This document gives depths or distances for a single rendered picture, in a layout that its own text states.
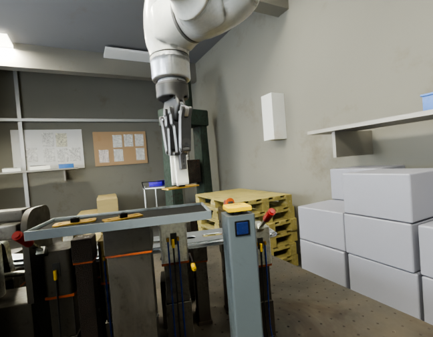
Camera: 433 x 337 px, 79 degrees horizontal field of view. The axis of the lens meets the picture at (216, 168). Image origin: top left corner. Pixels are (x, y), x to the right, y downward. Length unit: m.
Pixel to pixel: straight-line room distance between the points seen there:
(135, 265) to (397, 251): 1.39
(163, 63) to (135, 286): 0.49
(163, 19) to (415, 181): 1.40
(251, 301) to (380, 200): 1.14
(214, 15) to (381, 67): 2.44
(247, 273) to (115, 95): 6.49
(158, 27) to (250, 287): 0.62
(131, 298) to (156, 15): 0.61
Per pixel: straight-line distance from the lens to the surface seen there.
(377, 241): 1.75
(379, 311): 1.20
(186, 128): 0.58
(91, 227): 0.59
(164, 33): 0.62
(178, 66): 0.62
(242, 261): 0.66
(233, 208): 0.63
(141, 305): 0.67
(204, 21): 0.54
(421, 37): 2.78
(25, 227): 0.78
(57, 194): 6.69
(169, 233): 0.77
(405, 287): 1.77
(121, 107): 6.89
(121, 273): 0.64
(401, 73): 2.79
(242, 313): 0.72
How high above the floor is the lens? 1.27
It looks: 1 degrees down
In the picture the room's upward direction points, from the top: 4 degrees counter-clockwise
